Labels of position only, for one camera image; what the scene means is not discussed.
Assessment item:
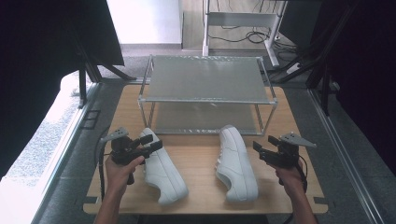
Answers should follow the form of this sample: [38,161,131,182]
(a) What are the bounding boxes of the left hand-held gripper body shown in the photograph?
[100,126,148,186]

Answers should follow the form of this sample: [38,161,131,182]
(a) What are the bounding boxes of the grey two-tier shoe rack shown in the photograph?
[137,54,279,137]

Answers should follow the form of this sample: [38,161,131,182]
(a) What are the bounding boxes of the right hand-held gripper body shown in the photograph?
[260,132,318,187]

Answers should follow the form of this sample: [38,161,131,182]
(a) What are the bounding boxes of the white metal desk frame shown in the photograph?
[202,0,288,68]

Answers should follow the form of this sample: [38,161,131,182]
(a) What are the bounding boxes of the white power strip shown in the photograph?
[285,62,302,76]

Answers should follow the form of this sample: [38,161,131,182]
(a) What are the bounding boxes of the black metal stand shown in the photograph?
[270,0,359,117]
[64,21,138,110]

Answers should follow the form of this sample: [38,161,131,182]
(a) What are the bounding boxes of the person's left hand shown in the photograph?
[105,147,147,196]

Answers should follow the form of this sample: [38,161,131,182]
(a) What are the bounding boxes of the person's right hand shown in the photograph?
[268,161,308,200]

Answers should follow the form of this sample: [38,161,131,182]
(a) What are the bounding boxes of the black floor cables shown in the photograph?
[207,24,301,54]

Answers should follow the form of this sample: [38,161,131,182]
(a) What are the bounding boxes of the black curtain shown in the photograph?
[278,0,396,176]
[0,0,125,181]

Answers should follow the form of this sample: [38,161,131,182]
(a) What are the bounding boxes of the white sneaker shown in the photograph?
[215,124,260,203]
[138,127,190,206]

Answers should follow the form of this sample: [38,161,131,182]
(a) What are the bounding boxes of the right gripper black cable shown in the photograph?
[282,155,310,224]

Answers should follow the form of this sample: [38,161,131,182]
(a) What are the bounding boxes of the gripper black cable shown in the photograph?
[93,136,112,202]
[282,155,310,224]

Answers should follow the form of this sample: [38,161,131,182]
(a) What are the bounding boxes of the aluminium floor rail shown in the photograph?
[307,88,389,224]
[30,81,102,224]

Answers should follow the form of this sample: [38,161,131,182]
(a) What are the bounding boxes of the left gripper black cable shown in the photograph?
[93,136,112,202]

